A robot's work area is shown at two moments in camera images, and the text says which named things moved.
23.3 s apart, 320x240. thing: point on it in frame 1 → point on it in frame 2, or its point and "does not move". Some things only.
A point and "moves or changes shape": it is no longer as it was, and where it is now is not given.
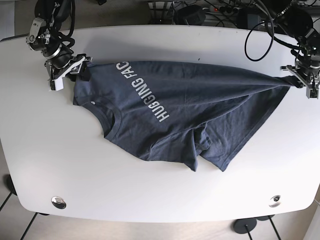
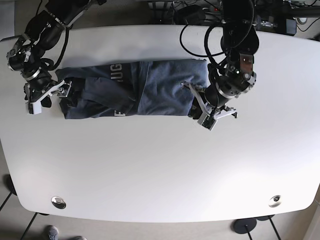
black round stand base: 244,225 does not move
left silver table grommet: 58,202 does not move
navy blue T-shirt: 206,115 moves or changes shape
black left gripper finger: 84,72 → 73,99
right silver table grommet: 275,201 does not move
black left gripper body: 73,66 → 31,94
